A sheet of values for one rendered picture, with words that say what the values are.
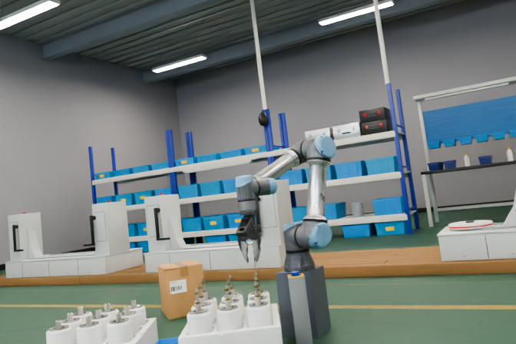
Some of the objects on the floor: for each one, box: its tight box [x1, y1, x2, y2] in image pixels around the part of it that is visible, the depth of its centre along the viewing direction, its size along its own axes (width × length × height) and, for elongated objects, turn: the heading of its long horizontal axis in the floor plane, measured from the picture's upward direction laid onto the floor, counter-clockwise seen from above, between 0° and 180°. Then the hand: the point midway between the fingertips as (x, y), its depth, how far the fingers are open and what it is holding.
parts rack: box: [88, 83, 422, 244], centre depth 754 cm, size 64×551×194 cm
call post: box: [288, 276, 313, 344], centre depth 205 cm, size 7×7×31 cm
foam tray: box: [178, 303, 283, 344], centre depth 197 cm, size 39×39×18 cm
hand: (251, 259), depth 198 cm, fingers open, 3 cm apart
